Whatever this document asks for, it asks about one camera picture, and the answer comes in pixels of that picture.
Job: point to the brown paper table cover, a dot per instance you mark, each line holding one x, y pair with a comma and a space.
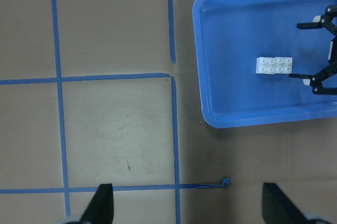
99, 91

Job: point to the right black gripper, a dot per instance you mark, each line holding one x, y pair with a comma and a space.
316, 81

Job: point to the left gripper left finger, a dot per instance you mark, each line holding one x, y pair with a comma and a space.
100, 209

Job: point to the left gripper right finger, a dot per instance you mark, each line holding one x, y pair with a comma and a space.
278, 208

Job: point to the blue plastic tray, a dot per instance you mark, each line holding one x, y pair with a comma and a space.
229, 37

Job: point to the white block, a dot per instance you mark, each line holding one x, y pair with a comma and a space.
283, 65
265, 65

